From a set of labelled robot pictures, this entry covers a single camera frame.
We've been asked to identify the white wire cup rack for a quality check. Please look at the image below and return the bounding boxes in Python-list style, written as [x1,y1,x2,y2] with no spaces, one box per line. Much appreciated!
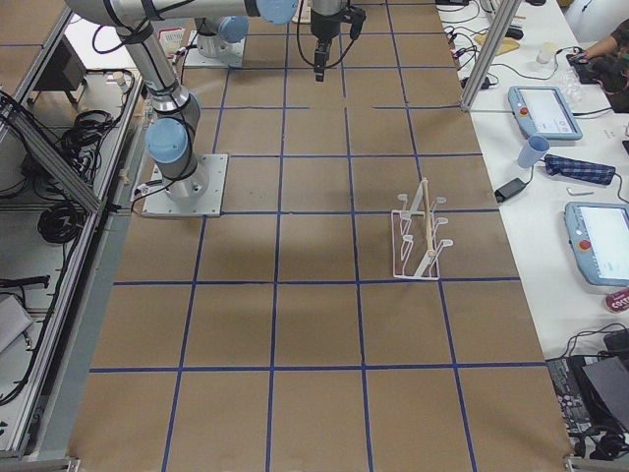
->
[390,178,453,281]

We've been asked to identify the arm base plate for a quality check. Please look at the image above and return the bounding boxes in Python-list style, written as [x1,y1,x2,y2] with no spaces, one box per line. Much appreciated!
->
[184,29,246,69]
[142,154,228,217]

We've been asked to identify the teach pendant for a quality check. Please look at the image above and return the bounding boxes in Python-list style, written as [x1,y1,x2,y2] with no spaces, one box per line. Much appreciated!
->
[507,87,583,142]
[564,202,629,287]

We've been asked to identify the upper teach pendant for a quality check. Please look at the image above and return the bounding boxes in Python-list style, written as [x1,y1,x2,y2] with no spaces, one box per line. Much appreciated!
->
[507,87,583,142]

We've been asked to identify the white allen key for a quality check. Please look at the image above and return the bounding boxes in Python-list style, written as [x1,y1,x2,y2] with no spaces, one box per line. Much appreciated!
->
[566,187,594,197]

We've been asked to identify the aluminium frame post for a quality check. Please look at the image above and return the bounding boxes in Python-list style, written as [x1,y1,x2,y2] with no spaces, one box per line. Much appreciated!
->
[461,0,521,111]

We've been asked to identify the blue plaid folded umbrella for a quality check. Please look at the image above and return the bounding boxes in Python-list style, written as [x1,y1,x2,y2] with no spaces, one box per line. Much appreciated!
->
[543,154,616,186]

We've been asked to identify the lower teach pendant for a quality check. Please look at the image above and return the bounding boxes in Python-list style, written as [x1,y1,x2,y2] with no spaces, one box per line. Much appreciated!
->
[564,202,629,287]

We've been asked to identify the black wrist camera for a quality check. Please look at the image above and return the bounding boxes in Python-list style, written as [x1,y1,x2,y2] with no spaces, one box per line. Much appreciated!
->
[344,5,367,41]

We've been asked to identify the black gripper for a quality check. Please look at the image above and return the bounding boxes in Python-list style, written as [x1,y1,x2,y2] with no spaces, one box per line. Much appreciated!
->
[311,0,344,82]

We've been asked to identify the person at table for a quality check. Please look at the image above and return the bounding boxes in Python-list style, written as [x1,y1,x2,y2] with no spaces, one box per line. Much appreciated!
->
[573,20,628,113]

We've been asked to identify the clear plastic cup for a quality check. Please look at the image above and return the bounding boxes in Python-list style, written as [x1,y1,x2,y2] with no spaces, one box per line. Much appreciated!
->
[536,41,556,65]

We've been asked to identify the black power adapter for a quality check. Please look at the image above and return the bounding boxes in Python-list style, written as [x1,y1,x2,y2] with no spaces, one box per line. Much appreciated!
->
[494,178,528,204]

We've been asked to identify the blue cup on table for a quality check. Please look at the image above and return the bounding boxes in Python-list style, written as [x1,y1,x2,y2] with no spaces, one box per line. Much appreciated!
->
[517,135,550,168]

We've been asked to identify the coiled black cables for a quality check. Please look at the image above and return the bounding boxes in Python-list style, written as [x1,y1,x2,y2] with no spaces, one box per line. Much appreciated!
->
[37,202,86,245]

